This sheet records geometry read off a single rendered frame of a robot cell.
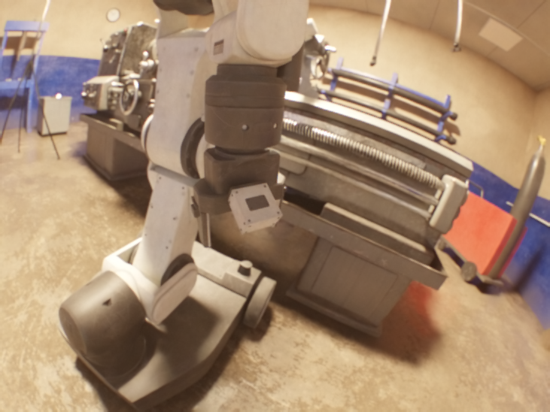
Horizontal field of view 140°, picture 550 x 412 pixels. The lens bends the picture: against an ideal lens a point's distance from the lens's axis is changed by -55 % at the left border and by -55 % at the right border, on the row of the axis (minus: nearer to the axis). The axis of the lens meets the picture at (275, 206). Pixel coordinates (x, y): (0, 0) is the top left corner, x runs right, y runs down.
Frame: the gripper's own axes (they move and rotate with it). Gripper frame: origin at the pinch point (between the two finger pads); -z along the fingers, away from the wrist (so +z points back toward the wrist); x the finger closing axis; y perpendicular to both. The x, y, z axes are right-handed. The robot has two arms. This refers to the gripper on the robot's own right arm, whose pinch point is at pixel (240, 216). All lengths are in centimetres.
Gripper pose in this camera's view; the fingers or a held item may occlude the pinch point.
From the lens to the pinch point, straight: 31.3
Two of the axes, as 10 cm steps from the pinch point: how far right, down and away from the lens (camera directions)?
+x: 8.4, -2.2, 5.0
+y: -5.4, -4.8, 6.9
